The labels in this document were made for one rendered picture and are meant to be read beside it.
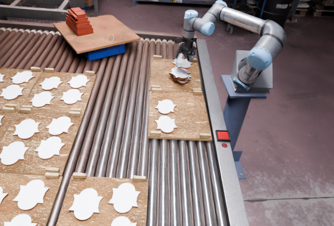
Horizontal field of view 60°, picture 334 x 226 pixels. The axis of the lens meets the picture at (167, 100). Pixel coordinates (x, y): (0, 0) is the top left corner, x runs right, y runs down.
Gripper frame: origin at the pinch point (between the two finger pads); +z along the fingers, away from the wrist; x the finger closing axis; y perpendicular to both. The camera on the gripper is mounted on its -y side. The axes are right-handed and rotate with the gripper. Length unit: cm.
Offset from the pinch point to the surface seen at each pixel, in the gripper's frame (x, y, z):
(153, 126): -40, 31, 14
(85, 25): -39, -70, -4
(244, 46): 238, -143, 108
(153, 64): -5.5, -26.0, 14.1
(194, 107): -8.7, 27.5, 14.2
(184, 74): -0.1, 3.5, 7.3
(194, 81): 8.8, 5.0, 14.2
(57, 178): -95, 40, 13
